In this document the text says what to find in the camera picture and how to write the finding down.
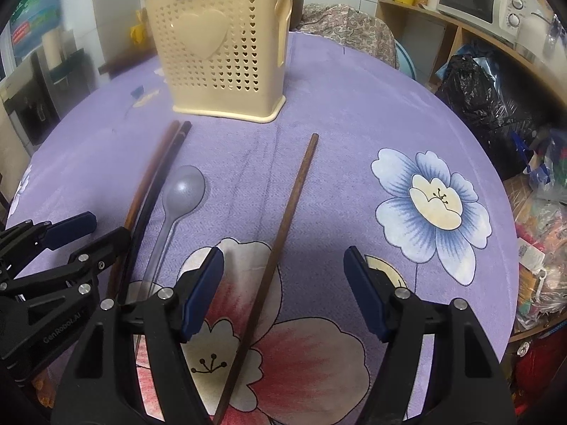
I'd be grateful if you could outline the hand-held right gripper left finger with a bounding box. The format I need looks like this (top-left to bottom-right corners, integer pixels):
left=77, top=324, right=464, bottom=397
left=51, top=247, right=225, bottom=425

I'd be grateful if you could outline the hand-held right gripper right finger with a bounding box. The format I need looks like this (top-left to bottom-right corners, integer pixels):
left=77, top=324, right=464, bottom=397
left=344, top=245, right=517, bottom=425

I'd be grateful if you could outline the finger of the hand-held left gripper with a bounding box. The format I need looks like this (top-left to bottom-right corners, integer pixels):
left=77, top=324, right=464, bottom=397
left=0, top=227, right=132, bottom=306
left=0, top=212, right=97, bottom=275

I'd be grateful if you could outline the grey plastic spoon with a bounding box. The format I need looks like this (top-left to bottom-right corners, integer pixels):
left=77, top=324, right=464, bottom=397
left=133, top=165, right=207, bottom=306

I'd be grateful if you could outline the brown wooden chopstick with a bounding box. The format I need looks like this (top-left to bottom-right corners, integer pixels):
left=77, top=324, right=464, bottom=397
left=108, top=119, right=181, bottom=306
left=213, top=133, right=320, bottom=425

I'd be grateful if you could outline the black chopstick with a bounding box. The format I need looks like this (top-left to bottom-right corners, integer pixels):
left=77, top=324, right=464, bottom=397
left=116, top=120, right=193, bottom=306

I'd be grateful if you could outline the cream plastic utensil holder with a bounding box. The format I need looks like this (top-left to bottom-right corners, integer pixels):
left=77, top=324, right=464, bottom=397
left=142, top=0, right=294, bottom=124

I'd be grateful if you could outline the grey water dispenser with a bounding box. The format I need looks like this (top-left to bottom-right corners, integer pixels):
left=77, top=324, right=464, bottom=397
left=0, top=53, right=89, bottom=151

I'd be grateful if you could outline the beige paper cup stack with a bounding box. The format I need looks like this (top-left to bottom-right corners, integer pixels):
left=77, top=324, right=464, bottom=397
left=42, top=29, right=67, bottom=69

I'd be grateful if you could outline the purple floral tablecloth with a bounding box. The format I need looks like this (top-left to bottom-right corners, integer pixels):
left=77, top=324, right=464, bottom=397
left=6, top=31, right=521, bottom=425

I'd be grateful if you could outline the colourful bag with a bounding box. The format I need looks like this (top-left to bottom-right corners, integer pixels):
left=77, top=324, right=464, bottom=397
left=505, top=128, right=567, bottom=333

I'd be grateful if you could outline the blue water jug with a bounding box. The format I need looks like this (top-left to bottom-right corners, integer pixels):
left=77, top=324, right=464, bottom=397
left=9, top=0, right=63, bottom=45

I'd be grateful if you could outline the black plastic bag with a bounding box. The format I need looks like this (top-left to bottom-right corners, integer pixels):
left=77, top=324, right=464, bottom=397
left=436, top=53, right=539, bottom=182

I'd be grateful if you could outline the blue plastic basin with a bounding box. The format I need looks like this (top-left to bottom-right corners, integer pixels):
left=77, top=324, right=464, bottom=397
left=394, top=38, right=419, bottom=83

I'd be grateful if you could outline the brown patterned cloth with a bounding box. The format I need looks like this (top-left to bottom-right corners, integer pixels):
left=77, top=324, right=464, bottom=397
left=290, top=4, right=399, bottom=69

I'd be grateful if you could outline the light wooden shelf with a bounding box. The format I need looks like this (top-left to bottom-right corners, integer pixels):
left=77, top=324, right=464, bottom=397
left=376, top=0, right=567, bottom=98

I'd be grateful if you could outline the white electric kettle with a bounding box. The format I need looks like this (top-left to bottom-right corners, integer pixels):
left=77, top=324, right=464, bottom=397
left=516, top=9, right=563, bottom=60

